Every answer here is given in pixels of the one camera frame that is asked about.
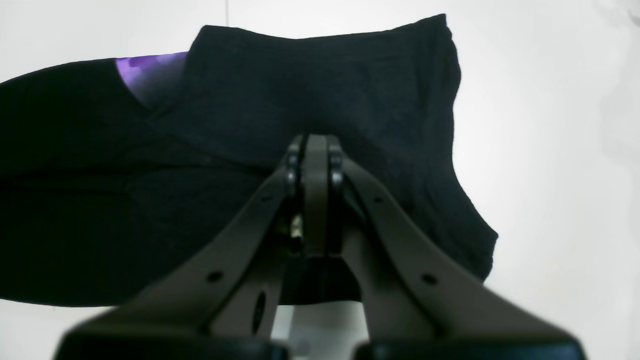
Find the black T-shirt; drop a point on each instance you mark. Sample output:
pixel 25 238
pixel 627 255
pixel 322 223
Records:
pixel 106 187

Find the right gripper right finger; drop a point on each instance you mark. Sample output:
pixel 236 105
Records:
pixel 419 304

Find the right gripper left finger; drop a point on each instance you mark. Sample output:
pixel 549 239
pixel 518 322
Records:
pixel 220 304

